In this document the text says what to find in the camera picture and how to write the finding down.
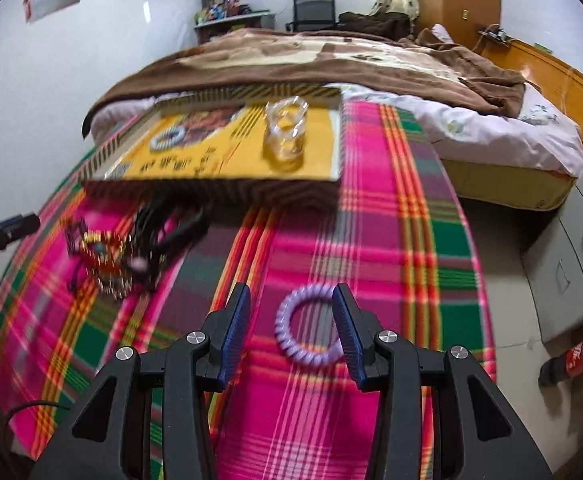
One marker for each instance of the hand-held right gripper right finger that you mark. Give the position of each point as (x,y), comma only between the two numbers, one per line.
(349,330)

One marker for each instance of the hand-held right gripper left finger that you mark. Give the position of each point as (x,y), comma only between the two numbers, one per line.
(234,330)

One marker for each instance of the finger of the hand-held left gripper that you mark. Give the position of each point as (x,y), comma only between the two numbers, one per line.
(1,235)

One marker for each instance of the striped yellow cardboard box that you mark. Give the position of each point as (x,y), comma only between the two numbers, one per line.
(251,160)

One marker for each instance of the pink plaid cloth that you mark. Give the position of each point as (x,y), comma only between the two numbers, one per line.
(371,240)

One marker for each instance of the clear hair claw clip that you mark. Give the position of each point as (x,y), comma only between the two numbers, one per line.
(284,145)

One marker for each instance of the cola bottle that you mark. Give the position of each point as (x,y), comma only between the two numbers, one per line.
(571,357)

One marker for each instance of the grey drawer cabinet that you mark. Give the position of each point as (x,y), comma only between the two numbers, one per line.
(571,260)

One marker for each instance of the bed with white sheet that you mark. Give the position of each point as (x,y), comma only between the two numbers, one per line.
(496,135)

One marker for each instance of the bed with brown blanket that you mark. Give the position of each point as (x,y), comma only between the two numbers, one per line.
(271,55)

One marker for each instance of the dark wooden desk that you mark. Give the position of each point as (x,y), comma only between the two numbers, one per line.
(231,27)

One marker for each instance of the dark brown cloth heap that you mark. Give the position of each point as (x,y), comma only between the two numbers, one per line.
(371,24)

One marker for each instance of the row of colourful desk clutter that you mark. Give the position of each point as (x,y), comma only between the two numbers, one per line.
(221,10)

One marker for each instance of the black office chair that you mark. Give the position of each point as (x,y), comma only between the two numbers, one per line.
(314,10)

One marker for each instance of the wooden headboard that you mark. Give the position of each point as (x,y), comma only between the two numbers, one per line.
(571,90)

